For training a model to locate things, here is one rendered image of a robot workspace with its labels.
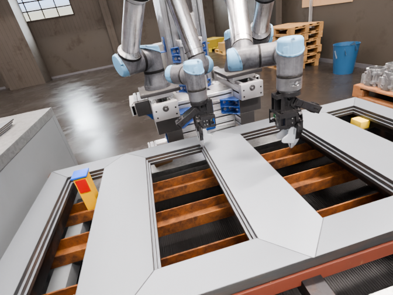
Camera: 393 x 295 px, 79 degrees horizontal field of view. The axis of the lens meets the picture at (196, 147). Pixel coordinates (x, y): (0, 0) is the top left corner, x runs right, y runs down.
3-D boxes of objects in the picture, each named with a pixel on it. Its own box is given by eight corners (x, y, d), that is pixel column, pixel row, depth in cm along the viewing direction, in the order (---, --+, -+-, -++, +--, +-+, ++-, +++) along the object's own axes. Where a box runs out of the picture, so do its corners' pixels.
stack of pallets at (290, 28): (321, 64, 528) (326, 20, 487) (288, 72, 515) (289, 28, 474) (288, 58, 636) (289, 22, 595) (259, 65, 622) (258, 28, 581)
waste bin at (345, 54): (364, 72, 435) (370, 39, 409) (344, 77, 428) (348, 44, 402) (343, 68, 477) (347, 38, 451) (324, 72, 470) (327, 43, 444)
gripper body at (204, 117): (216, 127, 99) (213, 99, 93) (196, 132, 98) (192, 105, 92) (211, 121, 106) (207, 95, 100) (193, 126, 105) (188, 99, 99)
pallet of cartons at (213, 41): (227, 48, 1006) (226, 37, 985) (207, 52, 991) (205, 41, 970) (217, 46, 1117) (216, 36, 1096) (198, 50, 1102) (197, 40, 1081)
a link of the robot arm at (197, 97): (189, 93, 90) (185, 89, 97) (191, 105, 92) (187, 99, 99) (208, 89, 91) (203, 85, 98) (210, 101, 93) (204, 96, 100)
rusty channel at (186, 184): (389, 138, 120) (391, 129, 117) (44, 233, 99) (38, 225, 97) (375, 132, 127) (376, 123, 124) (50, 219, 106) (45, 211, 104)
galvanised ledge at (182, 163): (354, 125, 141) (355, 120, 140) (136, 182, 125) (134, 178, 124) (330, 114, 159) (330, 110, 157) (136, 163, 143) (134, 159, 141)
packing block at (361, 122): (369, 127, 112) (370, 120, 110) (359, 130, 112) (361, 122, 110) (358, 123, 117) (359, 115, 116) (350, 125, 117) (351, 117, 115)
